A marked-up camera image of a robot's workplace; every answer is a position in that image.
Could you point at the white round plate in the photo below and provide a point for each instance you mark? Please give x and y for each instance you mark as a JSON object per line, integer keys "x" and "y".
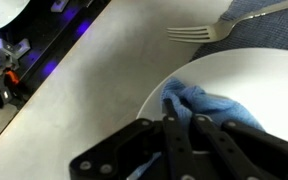
{"x": 250, "y": 76}

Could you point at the silver metal bracket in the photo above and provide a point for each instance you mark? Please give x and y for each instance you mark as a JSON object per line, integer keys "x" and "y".
{"x": 15, "y": 50}

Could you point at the aluminium extrusion rail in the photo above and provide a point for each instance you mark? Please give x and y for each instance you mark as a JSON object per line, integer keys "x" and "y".
{"x": 50, "y": 36}

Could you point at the blue towel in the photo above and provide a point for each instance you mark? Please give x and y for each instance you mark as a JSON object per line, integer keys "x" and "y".
{"x": 204, "y": 100}

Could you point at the silver metal fork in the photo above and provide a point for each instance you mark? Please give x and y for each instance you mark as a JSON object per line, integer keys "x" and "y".
{"x": 200, "y": 33}

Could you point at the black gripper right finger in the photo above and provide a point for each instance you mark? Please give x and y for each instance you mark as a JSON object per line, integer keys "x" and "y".
{"x": 247, "y": 150}

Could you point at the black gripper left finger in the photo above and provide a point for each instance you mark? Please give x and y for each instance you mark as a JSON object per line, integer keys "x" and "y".
{"x": 177, "y": 146}

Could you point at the dark blue placemat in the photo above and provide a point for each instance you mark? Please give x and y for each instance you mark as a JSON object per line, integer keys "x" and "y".
{"x": 274, "y": 30}

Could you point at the black clamp with orange grip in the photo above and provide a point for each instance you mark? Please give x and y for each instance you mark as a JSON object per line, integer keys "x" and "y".
{"x": 10, "y": 78}

